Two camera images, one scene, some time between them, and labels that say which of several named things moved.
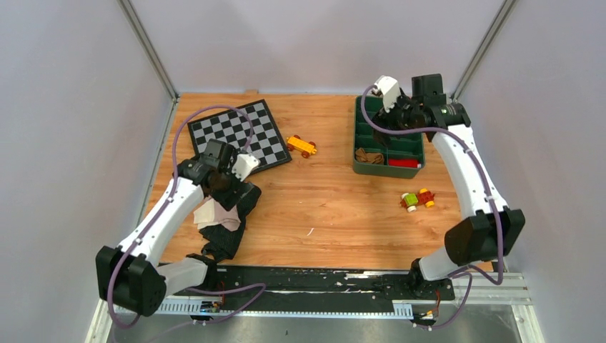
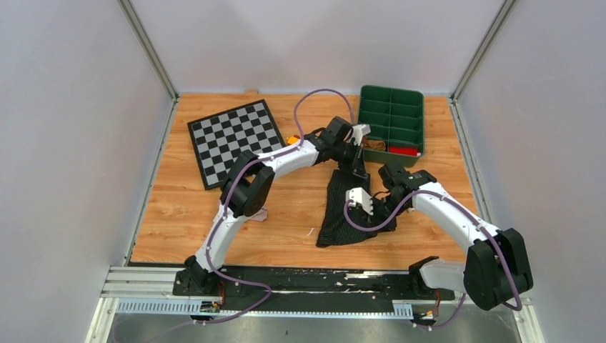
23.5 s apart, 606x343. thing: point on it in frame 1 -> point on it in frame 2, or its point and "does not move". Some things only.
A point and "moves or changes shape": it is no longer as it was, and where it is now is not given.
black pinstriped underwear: [222, 241] moves or changes shape
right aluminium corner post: [507, 7] does not move
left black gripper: [230, 199] -> [357, 166]
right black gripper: [384, 119] -> [375, 220]
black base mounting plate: [315, 284] does not move
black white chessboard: [232, 126] does not move
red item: [403, 163] -> [403, 151]
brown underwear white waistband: [371, 158] -> [375, 144]
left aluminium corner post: [140, 33] does not move
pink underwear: [212, 213] -> [261, 215]
